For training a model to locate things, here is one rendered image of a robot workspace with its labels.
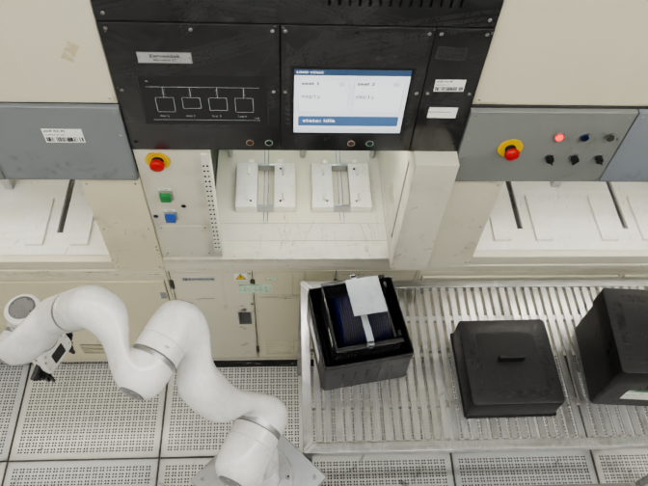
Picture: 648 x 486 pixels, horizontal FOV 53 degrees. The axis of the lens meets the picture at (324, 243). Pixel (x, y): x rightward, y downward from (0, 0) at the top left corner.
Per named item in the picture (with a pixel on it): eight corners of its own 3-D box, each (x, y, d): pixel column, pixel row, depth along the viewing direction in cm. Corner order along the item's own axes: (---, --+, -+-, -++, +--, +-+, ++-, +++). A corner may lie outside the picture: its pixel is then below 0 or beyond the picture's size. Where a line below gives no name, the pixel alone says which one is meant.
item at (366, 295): (316, 316, 220) (321, 265, 194) (375, 307, 223) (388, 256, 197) (332, 384, 206) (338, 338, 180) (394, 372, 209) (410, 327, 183)
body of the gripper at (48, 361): (40, 359, 163) (54, 377, 172) (66, 326, 169) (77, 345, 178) (15, 348, 164) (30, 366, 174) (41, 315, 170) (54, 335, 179)
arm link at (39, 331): (58, 367, 136) (11, 372, 158) (101, 307, 145) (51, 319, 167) (21, 342, 132) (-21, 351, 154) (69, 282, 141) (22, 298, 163)
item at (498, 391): (464, 418, 202) (474, 403, 192) (449, 333, 219) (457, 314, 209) (556, 416, 204) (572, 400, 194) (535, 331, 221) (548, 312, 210)
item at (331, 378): (305, 314, 221) (307, 288, 206) (385, 302, 225) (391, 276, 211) (321, 391, 205) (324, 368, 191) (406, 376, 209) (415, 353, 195)
